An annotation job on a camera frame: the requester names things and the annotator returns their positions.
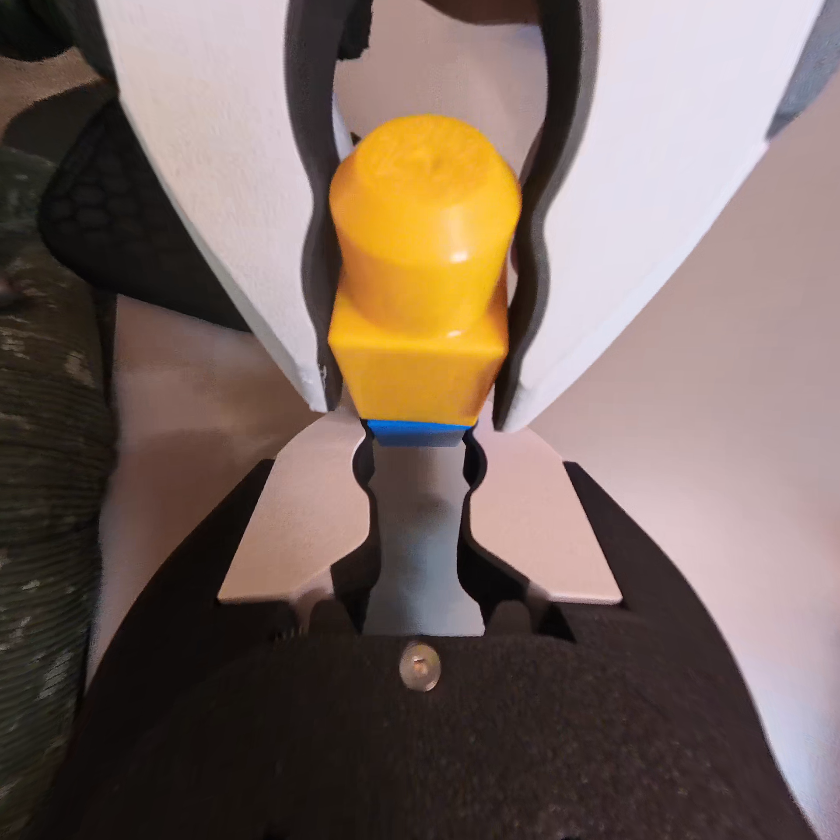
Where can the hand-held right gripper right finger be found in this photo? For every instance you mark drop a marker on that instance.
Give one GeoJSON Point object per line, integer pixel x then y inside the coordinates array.
{"type": "Point", "coordinates": [538, 525]}

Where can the blue mega block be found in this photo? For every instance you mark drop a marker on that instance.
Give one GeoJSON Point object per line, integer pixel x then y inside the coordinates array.
{"type": "Point", "coordinates": [420, 433]}

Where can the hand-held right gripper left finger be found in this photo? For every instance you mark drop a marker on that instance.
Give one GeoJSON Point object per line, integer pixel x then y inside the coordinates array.
{"type": "Point", "coordinates": [302, 525]}

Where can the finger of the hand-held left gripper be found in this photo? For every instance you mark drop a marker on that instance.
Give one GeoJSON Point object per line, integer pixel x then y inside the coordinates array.
{"type": "Point", "coordinates": [656, 131]}
{"type": "Point", "coordinates": [210, 131]}

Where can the yellow mega block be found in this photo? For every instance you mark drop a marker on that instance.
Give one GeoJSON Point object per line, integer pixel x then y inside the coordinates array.
{"type": "Point", "coordinates": [420, 262]}

